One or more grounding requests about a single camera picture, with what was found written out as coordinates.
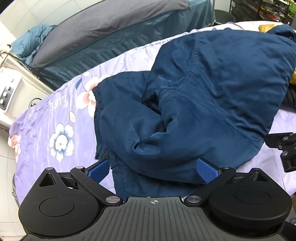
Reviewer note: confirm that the grey blanket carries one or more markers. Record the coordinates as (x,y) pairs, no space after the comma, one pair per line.
(104,25)

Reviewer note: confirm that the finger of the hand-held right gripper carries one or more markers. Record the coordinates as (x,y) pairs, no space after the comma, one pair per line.
(285,140)

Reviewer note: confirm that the white appliance with knobs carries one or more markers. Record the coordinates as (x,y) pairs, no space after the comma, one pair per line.
(13,92)

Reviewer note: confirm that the black storage shelf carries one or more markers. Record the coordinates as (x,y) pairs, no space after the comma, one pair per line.
(261,10)

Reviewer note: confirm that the black bin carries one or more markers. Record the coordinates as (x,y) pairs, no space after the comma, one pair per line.
(223,15)

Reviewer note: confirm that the light blue quilt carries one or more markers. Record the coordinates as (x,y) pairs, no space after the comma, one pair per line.
(29,44)

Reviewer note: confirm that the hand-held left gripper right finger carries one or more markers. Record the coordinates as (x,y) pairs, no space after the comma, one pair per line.
(207,171)

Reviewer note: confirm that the yellow cloth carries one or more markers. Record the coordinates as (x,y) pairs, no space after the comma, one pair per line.
(266,27)

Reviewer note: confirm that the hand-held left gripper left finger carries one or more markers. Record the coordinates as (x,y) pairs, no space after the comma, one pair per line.
(100,170)

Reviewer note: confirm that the purple floral bed sheet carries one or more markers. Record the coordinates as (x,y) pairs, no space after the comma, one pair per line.
(46,115)

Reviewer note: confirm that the navy blue jacket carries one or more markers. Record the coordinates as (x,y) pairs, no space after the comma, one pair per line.
(196,97)

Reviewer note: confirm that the black cloth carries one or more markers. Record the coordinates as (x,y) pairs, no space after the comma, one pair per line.
(291,95)

